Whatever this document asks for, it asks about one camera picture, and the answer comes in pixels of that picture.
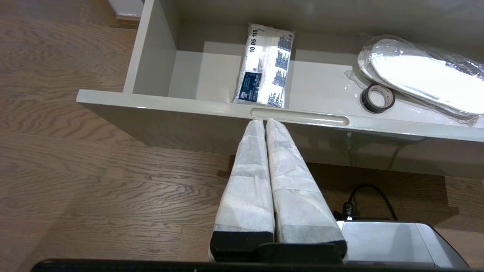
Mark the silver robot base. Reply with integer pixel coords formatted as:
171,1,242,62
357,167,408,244
337,220,469,269

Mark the black floor cable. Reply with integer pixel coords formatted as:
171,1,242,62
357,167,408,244
333,184,398,221

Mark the white tissue pack blue print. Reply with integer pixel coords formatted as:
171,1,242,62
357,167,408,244
233,23,295,109

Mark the white glossy drawer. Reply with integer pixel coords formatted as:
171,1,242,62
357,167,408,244
76,0,484,178

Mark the white slipper in crumpled plastic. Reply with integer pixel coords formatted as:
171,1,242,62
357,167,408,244
345,33,484,126

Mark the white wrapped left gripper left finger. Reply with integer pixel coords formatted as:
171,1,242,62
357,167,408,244
209,118,275,263

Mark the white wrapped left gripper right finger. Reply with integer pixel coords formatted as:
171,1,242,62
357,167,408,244
266,118,347,263

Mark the black tape roll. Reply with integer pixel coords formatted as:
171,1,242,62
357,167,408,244
360,83,396,114

